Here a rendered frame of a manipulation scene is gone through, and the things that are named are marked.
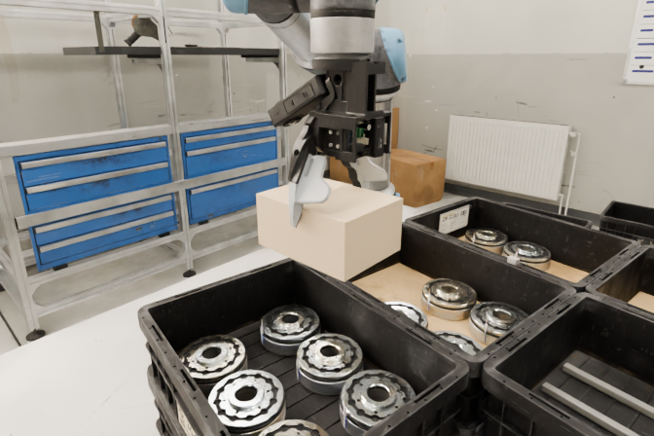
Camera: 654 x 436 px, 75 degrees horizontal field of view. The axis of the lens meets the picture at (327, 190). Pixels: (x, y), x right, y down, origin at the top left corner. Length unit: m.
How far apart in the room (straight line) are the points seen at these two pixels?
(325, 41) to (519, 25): 3.61
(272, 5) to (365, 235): 0.33
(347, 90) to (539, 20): 3.56
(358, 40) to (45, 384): 0.86
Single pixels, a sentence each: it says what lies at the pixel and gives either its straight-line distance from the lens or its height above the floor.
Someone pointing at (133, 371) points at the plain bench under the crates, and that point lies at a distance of 1.00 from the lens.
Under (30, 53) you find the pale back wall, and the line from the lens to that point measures 3.19.
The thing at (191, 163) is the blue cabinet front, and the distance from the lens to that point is 2.64.
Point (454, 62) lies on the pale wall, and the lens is 4.27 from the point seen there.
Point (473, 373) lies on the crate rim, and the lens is 0.62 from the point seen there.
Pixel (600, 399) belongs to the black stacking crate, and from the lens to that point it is 0.79.
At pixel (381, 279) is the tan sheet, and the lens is 0.96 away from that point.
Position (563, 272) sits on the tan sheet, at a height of 0.83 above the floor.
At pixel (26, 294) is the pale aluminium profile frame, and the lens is 2.49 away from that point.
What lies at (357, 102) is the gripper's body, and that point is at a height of 1.25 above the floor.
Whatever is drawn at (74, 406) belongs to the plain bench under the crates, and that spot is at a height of 0.70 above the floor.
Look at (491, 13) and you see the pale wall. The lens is 4.16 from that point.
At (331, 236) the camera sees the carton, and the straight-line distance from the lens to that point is 0.50.
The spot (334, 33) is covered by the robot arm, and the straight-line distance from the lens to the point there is 0.50.
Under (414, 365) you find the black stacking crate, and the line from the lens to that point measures 0.66.
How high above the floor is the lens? 1.30
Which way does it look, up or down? 18 degrees down
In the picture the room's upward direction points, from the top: straight up
